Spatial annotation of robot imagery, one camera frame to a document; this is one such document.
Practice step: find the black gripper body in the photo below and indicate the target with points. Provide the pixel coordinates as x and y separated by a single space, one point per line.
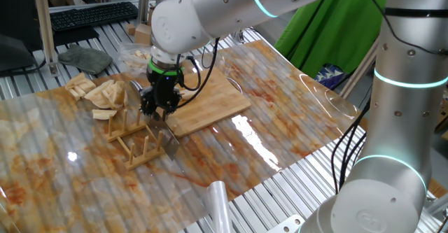
164 86

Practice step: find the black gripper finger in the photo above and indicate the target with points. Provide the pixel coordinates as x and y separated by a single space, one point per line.
171 105
147 101

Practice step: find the lotus root half piece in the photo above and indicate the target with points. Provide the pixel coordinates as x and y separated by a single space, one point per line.
187 93

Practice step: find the steel cleaver knife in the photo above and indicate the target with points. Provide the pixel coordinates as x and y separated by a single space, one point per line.
168 138

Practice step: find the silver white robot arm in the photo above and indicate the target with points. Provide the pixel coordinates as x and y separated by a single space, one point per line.
224 9

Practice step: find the lotus root chunk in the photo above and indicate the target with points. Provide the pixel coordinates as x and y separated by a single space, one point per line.
119 86

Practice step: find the lotus root wedge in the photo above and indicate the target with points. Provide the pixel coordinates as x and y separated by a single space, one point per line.
104 114

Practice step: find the lotus root stick piece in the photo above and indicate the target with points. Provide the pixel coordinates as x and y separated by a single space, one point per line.
85 87
75 80

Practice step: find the bamboo cutting board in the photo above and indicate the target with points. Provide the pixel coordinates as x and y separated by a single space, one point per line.
217 107

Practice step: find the wooden peg rack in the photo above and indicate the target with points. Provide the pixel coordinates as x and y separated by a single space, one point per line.
145 157

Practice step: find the small wooden block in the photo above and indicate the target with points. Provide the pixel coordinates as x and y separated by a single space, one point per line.
130 29

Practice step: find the taped cardboard box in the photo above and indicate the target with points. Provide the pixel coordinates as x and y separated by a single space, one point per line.
151 16

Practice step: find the grey green cloth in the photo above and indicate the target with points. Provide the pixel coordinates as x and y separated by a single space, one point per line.
85 58

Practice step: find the black flat desk pad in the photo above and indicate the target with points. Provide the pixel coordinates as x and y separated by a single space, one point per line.
75 37

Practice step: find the black computer keyboard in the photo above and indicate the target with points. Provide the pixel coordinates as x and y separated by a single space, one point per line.
92 16

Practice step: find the marble pattern plastic mat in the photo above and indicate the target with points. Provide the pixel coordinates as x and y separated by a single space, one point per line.
87 191

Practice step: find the clear plastic film roll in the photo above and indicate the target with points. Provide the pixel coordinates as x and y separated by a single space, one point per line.
218 205

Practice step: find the black computer monitor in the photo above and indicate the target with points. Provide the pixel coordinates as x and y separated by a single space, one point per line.
17 16

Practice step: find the blue white patterned bag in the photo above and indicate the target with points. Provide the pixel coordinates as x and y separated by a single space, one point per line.
329 76

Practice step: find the green fabric backdrop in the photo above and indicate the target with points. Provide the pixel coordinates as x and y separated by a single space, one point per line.
332 37

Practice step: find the aluminium frame post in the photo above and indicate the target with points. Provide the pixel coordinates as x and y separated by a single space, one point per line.
45 23
360 70
143 2

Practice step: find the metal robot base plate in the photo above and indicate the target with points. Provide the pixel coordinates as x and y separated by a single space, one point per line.
287 224

